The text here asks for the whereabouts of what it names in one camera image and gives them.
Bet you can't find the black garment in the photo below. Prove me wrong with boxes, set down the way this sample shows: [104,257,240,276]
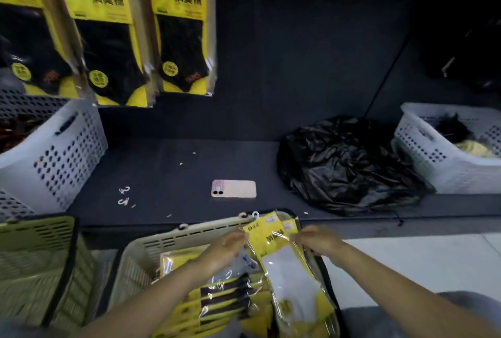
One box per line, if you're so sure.
[435,113,473,144]

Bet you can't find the hanging black sock packet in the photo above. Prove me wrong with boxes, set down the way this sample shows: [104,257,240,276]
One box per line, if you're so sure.
[0,0,81,99]
[50,0,151,108]
[143,0,217,96]

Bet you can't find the beige plastic basket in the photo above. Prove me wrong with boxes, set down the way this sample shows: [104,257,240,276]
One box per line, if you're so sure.
[106,210,345,338]

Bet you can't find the person's left forearm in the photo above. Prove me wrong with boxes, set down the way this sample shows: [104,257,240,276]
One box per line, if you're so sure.
[78,260,210,338]

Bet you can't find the pile of black sock packets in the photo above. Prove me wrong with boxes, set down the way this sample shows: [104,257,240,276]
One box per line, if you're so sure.
[152,245,276,338]

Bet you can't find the yellow garment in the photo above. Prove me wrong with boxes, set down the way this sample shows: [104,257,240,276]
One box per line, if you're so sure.
[455,140,498,159]

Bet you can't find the dark red goods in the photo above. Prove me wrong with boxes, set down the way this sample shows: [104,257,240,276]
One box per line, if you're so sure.
[0,114,44,154]

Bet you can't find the black cable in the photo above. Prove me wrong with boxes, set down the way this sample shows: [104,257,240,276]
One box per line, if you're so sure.
[363,29,412,118]

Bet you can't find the person's right hand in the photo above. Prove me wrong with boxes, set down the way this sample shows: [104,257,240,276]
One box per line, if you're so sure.
[291,225,348,259]

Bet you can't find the black plastic bag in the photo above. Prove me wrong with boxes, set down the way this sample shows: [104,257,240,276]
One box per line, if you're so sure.
[277,116,436,216]

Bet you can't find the black basket handle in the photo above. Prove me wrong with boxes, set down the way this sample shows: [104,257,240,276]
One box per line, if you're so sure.
[42,216,80,327]

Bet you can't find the person's right forearm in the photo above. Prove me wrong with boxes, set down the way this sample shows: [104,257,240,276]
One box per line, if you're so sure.
[333,243,501,338]

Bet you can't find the pink smartphone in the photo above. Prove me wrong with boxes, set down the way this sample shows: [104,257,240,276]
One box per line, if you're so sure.
[211,180,257,199]

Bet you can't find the large white perforated basket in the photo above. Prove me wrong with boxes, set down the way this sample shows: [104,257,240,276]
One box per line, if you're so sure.
[0,85,109,214]

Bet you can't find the person's left hand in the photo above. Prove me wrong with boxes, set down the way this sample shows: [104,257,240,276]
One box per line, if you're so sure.
[201,230,250,276]

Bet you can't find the white sock packet yellow label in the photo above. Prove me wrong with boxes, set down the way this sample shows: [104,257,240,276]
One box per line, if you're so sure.
[243,211,338,338]

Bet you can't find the green plastic basket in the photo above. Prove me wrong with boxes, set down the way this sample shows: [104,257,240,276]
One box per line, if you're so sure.
[0,214,98,331]

